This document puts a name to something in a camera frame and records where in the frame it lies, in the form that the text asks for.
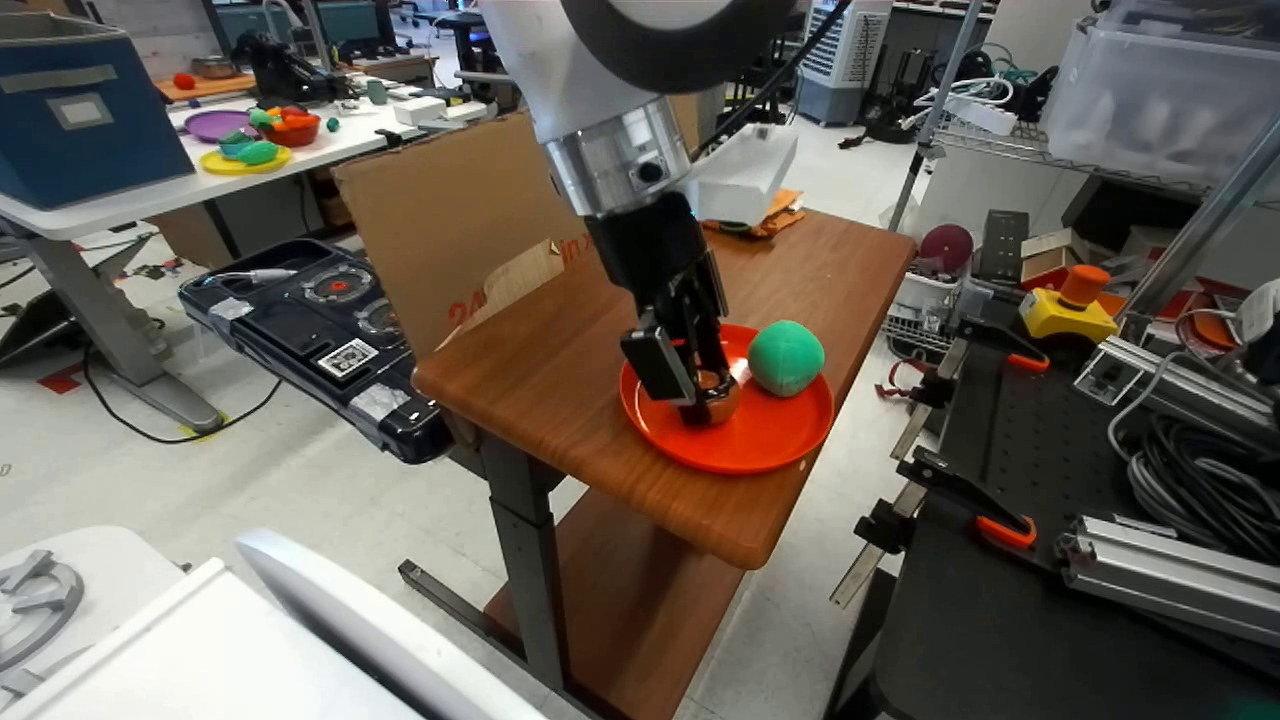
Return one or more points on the white side table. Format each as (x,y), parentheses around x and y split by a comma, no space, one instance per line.
(109,318)

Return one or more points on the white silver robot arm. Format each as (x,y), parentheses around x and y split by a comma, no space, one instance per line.
(596,79)

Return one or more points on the clear plastic storage bin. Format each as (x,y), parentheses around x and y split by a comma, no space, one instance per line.
(1170,91)

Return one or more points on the orange black clamp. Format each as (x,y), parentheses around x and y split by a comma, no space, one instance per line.
(1018,353)
(936,482)

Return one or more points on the orange plastic plate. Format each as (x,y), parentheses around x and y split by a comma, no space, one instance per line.
(760,432)

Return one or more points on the brown wooden table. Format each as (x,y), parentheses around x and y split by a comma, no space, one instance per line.
(641,468)

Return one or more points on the red toy bowl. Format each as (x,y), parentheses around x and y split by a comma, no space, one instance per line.
(290,124)

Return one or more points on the black perforated workbench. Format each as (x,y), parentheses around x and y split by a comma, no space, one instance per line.
(976,635)

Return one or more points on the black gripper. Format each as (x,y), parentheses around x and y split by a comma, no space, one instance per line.
(661,261)

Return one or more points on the white grey machine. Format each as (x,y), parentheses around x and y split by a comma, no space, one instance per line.
(103,626)

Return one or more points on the silver aluminium extrusion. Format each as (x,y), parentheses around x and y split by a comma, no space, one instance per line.
(1175,576)

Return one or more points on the purple toy plate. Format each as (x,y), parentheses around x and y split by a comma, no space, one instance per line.
(214,124)

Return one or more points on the blue storage box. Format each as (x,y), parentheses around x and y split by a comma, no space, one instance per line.
(77,114)

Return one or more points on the black equipment case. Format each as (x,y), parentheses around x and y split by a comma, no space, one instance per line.
(317,318)

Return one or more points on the yellow toy plate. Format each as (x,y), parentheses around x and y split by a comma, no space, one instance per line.
(244,163)

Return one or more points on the brown cardboard box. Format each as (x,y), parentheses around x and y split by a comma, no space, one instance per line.
(463,224)

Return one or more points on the green foam ball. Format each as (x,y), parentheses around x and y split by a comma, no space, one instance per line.
(787,356)

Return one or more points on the small brown donut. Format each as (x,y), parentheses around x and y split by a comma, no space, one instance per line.
(715,403)

